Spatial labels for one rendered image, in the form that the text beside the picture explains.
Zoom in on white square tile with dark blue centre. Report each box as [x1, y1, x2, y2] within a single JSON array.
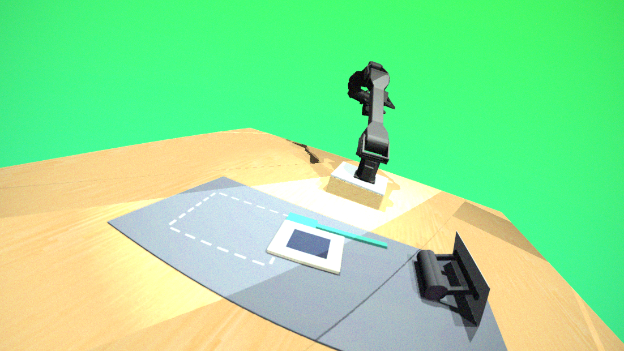
[[267, 220, 344, 274]]

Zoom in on teal flat trowel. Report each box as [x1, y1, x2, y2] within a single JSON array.
[[286, 212, 388, 249]]

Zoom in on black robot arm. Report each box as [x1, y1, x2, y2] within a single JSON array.
[[347, 61, 390, 185]]

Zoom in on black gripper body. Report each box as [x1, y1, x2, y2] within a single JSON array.
[[359, 90, 388, 105]]

